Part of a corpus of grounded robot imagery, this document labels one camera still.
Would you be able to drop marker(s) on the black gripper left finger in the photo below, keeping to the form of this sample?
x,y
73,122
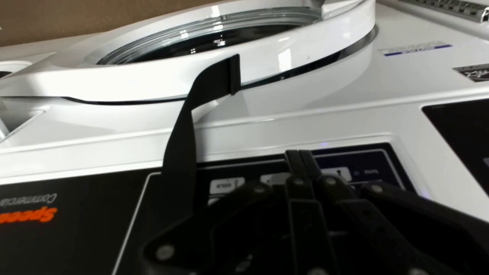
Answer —
x,y
245,229

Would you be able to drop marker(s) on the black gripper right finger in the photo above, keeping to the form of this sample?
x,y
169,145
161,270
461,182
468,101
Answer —
x,y
387,234

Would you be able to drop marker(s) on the white washer number eight sticker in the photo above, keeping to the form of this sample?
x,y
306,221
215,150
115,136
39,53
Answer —
x,y
306,111

